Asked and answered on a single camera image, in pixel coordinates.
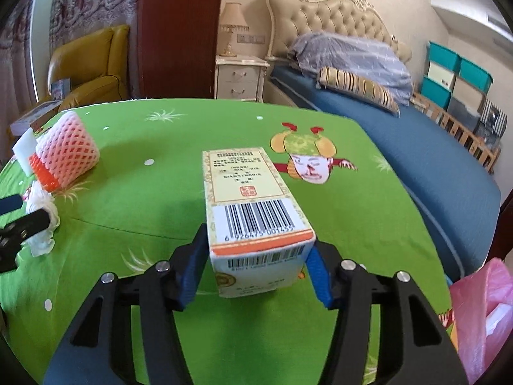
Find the yellow armchair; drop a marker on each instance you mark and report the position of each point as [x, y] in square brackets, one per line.
[88, 64]

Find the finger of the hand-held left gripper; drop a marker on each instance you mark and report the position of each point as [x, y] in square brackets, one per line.
[32, 224]
[10, 204]

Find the pink plastic bag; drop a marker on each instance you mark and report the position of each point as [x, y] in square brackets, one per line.
[477, 313]

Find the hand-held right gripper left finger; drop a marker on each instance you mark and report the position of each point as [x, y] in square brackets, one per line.
[192, 272]

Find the grey blue duvet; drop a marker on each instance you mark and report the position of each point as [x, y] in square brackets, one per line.
[352, 56]

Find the black white striped bag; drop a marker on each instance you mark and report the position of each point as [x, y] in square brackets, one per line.
[493, 118]

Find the white foam block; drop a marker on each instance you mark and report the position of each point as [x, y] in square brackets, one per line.
[25, 150]

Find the flat cardboard box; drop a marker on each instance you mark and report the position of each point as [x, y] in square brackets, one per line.
[34, 118]

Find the beige table lamp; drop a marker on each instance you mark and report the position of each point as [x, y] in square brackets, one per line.
[232, 18]

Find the beige tufted headboard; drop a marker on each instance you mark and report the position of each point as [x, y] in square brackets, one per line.
[332, 16]

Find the wooden bed rail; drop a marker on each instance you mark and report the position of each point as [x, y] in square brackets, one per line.
[465, 132]

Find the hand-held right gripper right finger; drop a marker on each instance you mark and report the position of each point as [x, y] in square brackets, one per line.
[318, 276]

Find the blue bed mattress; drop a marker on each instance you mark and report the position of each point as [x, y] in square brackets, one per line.
[433, 160]

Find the white plastic bag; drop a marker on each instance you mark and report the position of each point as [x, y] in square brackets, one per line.
[42, 198]

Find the striped pillow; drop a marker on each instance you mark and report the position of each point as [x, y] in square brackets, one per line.
[360, 88]

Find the brown wooden wardrobe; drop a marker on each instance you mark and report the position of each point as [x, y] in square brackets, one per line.
[180, 32]

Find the white nightstand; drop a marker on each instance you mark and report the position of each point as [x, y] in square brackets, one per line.
[238, 78]

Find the stack of teal storage boxes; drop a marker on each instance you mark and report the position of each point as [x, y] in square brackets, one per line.
[453, 76]

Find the cream medicine box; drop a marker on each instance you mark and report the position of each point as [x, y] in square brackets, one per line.
[248, 208]

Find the wall switch panel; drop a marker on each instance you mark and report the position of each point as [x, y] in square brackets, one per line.
[251, 39]

